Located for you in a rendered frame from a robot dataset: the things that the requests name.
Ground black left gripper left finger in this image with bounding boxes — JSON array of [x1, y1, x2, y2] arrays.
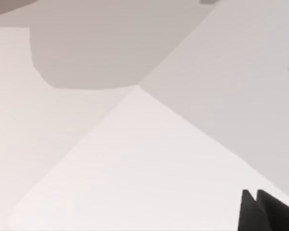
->
[[237, 189, 274, 231]]

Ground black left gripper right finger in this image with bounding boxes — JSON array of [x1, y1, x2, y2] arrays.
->
[[256, 189, 289, 231]]

